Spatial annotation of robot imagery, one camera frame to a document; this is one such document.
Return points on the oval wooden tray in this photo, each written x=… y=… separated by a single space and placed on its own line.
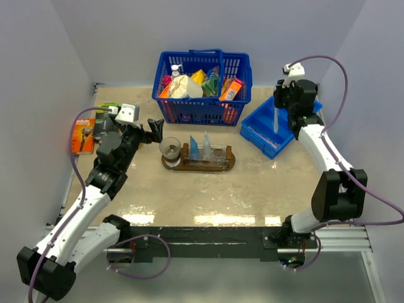
x=180 y=167

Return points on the white toothbrush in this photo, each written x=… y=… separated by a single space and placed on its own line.
x=275 y=120

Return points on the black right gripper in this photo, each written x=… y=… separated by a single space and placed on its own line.
x=279 y=91

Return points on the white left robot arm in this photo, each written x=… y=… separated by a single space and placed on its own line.
x=51 y=266

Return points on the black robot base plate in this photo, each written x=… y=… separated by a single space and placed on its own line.
x=263 y=243

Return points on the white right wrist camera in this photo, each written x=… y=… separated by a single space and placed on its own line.
x=293 y=72

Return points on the blue plastic divided bin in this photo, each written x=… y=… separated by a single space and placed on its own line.
x=261 y=120

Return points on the pink toothbrush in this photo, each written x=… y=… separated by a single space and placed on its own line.
x=263 y=138

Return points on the aluminium frame rail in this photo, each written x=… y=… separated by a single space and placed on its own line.
x=344 y=239

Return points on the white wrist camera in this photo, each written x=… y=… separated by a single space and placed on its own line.
x=126 y=114
x=293 y=72

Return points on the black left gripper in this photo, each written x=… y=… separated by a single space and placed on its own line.
x=147 y=137

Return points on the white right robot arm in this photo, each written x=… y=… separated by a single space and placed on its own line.
x=336 y=197

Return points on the blue plastic shopping basket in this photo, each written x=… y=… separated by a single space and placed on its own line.
x=205 y=110

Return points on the clear acrylic toothbrush holder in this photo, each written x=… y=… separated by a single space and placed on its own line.
x=221 y=158

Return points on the white crumpled paper bag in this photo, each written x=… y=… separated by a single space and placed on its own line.
x=184 y=87

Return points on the blue toothpaste tube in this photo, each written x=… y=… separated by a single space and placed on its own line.
x=193 y=149

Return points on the orange Gillette Fusion5 box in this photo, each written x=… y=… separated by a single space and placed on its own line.
x=82 y=142

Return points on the orange scrub pack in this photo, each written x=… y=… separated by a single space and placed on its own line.
x=165 y=92

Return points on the clear plastic cup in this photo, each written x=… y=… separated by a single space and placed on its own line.
x=170 y=149

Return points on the white pump dispenser bottle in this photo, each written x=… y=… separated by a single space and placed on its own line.
x=175 y=70

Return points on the yellow snack packet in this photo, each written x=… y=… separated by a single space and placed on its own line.
x=198 y=77

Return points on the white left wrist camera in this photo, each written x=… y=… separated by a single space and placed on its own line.
x=126 y=114

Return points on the orange cardboard box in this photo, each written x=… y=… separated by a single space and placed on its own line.
x=231 y=87

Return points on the black green Gillette box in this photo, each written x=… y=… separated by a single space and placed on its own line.
x=103 y=124

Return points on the magenta small box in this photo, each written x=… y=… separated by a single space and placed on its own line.
x=167 y=79

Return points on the green sponge pack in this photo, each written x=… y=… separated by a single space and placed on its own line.
x=210 y=82

